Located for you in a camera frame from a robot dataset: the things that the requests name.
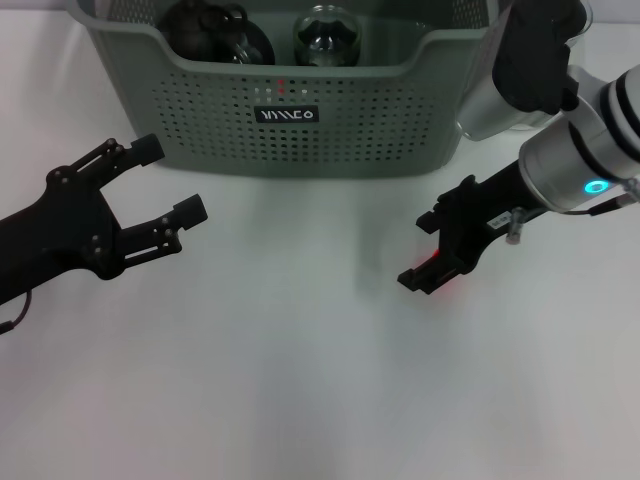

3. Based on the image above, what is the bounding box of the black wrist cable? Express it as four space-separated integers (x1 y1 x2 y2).
0 288 34 335
563 192 640 217

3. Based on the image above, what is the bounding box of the bright red rectangular brick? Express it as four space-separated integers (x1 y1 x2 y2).
413 249 456 296

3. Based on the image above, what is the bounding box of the glass carafe black lid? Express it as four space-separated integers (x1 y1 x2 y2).
564 0 595 39

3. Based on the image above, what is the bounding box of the dark clay teapot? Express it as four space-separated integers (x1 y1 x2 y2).
159 1 221 62

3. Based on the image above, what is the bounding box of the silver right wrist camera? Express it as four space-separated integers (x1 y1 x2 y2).
457 0 585 142

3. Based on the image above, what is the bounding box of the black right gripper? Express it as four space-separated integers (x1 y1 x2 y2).
397 162 545 296

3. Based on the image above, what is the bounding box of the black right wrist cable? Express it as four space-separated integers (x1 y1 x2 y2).
563 192 640 217

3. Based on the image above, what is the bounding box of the silver elbow cable connector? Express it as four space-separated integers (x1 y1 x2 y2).
503 206 527 246

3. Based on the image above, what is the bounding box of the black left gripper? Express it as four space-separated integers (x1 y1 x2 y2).
0 133 209 307

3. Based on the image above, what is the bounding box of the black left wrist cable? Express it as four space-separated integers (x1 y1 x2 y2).
0 288 34 335

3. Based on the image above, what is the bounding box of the grey-green perforated storage bin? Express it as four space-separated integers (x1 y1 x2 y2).
74 0 516 180

